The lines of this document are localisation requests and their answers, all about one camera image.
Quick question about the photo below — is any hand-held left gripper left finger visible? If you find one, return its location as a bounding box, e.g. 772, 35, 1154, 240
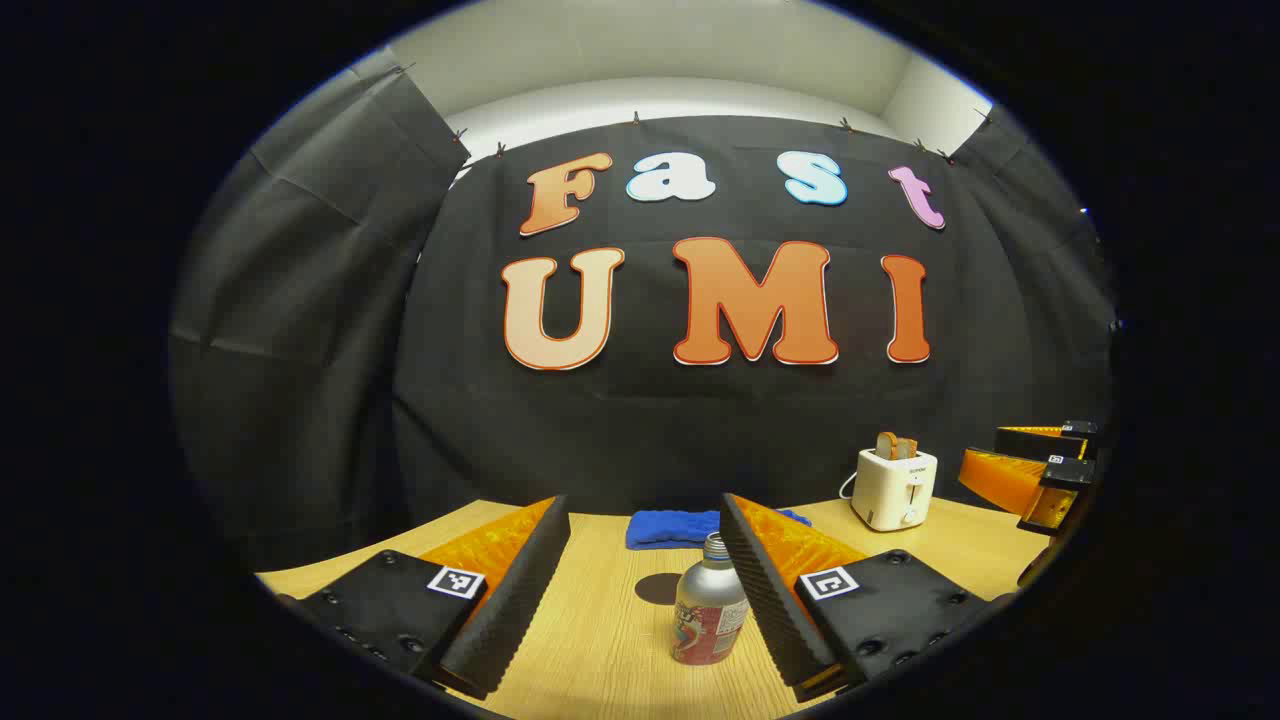
275, 494, 572, 701

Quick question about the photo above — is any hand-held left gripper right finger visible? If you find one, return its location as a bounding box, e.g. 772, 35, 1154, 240
719, 492, 1001, 703

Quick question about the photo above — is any silver water bottle red label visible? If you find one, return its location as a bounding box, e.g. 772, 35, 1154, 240
672, 531, 751, 667

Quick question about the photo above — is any white toaster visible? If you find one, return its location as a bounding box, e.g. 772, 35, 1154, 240
850, 447, 939, 532

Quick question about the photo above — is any blue towel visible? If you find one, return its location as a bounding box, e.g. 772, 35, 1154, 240
626, 508, 813, 551

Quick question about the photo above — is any black backdrop cloth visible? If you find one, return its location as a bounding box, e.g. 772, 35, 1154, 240
168, 70, 1119, 571

